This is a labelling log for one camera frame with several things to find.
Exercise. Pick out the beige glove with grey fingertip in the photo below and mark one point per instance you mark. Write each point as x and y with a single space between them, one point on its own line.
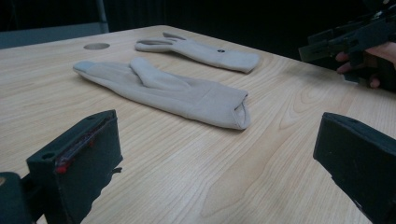
186 99

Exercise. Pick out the beige glove with black button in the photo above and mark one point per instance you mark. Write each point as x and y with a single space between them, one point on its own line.
214 56

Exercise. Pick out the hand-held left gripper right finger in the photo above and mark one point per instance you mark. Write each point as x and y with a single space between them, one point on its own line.
361 161

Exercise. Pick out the grey panel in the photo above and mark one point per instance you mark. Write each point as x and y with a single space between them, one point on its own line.
46 35

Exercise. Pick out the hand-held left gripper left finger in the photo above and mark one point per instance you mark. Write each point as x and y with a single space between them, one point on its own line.
84 155

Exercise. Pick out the grey metal stand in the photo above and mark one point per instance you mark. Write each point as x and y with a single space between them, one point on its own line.
102 15

